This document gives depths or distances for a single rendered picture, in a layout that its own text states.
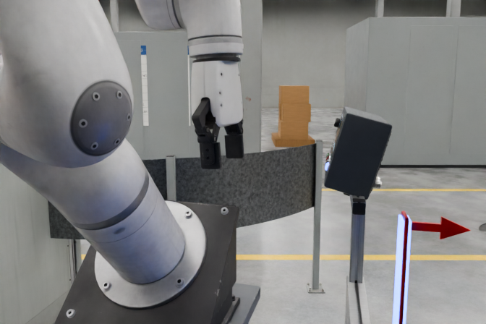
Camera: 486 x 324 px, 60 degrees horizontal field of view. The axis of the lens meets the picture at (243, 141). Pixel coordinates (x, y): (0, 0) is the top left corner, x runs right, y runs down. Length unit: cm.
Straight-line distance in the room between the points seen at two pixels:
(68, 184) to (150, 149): 611
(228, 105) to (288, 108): 787
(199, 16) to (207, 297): 42
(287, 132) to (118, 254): 801
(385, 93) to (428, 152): 113
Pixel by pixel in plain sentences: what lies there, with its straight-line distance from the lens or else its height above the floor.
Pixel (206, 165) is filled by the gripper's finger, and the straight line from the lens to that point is 63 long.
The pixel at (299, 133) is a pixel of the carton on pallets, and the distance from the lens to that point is 858.
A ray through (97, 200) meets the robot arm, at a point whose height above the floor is 119.
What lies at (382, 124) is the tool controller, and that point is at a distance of 103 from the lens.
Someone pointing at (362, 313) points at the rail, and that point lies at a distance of 96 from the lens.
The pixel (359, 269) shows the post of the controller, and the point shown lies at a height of 89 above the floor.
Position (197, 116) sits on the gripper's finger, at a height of 128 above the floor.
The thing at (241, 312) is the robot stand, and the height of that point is 93.
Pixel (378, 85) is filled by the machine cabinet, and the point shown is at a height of 126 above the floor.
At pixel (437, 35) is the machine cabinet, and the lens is 696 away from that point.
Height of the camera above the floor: 133
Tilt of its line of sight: 8 degrees down
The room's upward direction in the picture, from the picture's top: straight up
